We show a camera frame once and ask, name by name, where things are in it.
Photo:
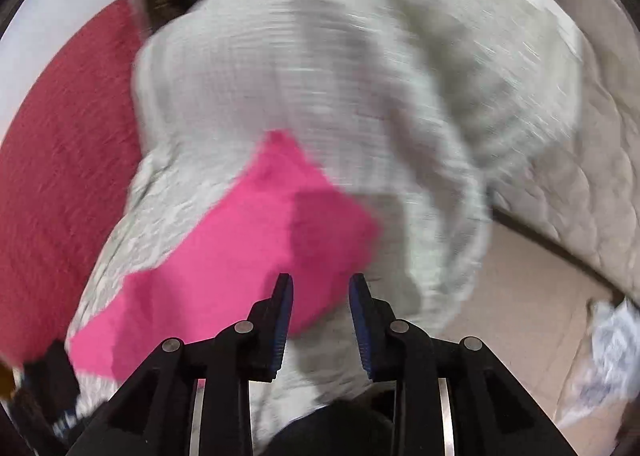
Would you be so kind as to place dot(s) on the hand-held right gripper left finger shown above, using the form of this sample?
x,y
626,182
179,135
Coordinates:
x,y
284,316

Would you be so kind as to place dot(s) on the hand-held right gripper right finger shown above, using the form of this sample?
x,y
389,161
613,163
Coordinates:
x,y
358,316

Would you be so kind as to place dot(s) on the pink pants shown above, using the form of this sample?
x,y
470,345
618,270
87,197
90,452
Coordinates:
x,y
225,256

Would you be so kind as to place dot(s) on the dark cloth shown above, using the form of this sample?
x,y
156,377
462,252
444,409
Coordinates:
x,y
330,428

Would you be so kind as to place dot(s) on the red textured blanket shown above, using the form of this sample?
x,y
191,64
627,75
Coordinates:
x,y
65,176

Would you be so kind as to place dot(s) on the grey white striped blanket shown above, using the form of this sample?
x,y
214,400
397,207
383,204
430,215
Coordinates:
x,y
325,76

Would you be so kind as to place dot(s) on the white crumpled plastic bag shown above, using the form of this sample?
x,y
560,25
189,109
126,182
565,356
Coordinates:
x,y
605,351

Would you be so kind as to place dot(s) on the quilted mattress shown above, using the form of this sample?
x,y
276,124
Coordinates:
x,y
590,176

